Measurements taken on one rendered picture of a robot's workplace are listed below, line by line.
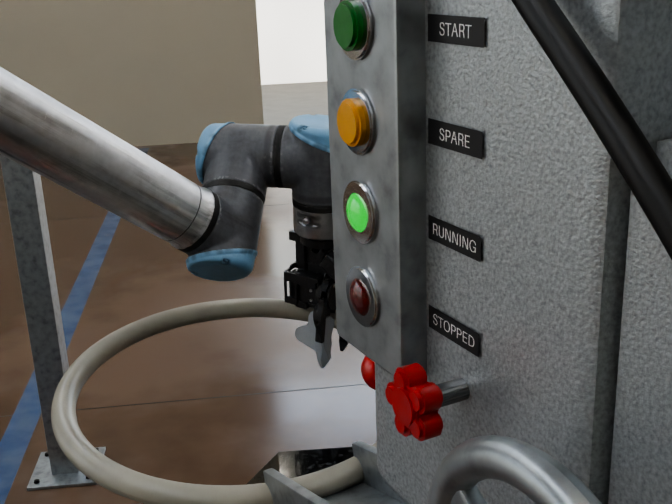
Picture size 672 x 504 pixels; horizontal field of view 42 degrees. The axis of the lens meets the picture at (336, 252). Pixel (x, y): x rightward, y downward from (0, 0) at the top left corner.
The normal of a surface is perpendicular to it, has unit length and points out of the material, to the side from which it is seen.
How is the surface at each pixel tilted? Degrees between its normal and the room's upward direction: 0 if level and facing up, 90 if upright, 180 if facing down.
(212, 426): 0
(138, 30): 90
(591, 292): 90
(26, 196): 90
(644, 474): 90
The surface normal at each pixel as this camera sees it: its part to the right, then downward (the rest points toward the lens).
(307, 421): -0.04, -0.94
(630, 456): -0.89, 0.18
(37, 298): 0.11, 0.32
